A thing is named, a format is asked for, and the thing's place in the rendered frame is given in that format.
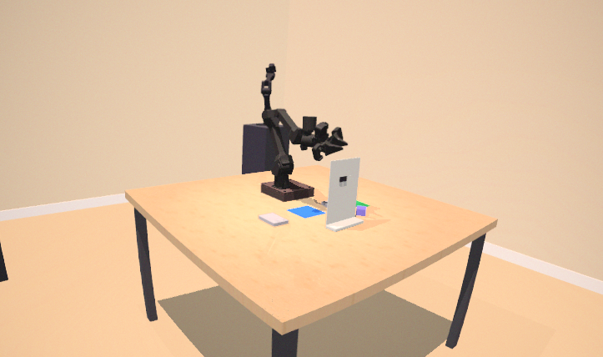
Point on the purple block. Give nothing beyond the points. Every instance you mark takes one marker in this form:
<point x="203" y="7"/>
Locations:
<point x="361" y="210"/>

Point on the blue flat square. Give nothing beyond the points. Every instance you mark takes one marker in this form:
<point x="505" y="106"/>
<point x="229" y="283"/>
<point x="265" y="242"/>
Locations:
<point x="306" y="212"/>

